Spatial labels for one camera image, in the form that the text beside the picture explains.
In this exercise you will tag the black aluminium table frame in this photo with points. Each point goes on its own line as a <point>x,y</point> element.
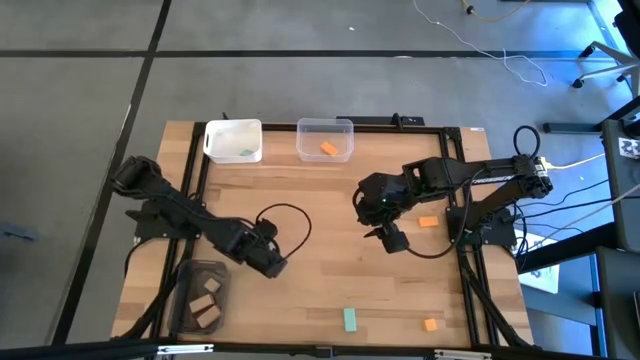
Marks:
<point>430,131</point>

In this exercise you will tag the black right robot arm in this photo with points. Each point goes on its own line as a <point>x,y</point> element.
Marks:
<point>450,172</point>

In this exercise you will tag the clear plastic container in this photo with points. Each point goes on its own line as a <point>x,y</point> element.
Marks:
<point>312,150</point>

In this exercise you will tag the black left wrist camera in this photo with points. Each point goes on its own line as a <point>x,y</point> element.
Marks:
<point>267,230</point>

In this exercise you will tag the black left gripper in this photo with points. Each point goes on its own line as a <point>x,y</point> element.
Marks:
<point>267,262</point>

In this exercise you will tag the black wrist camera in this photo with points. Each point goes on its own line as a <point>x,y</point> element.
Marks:
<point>396,242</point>
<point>267,230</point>

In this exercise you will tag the white plastic bin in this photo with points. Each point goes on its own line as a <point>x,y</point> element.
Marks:
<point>230,142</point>

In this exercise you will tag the orange wooden block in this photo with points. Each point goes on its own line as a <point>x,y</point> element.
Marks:
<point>431,325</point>
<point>329,148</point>
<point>428,221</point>

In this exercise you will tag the natural wood block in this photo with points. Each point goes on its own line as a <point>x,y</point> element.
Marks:
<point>201,303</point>
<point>208,316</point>
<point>212,285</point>

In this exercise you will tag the yellow power strip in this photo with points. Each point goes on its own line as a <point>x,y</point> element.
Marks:
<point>546,164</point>

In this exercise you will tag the dark grey desk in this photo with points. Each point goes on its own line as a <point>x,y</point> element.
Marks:
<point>622,200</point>

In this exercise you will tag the black white fiducial tag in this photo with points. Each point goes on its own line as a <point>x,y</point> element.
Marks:
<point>629,148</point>

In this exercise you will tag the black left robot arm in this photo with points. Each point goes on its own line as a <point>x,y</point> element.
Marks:
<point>190,215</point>

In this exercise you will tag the dark translucent plastic container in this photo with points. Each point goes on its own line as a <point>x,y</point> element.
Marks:
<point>182,280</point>

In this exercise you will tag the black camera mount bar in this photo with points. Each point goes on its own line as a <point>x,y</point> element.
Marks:
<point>380,120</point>

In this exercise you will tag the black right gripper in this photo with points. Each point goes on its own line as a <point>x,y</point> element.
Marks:
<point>375,217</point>

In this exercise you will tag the white printed paper sheet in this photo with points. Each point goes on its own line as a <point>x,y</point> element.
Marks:
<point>545,280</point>

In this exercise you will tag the office chair with casters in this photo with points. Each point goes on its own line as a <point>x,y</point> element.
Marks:
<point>627,22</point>

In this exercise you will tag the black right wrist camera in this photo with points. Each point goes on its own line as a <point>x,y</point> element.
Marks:
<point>396,242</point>

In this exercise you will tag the teal wooden block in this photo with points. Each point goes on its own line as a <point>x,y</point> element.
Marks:
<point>350,320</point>
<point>246,152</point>

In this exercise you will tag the black overhead rig bar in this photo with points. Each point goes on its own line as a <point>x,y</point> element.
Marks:
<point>75,350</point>

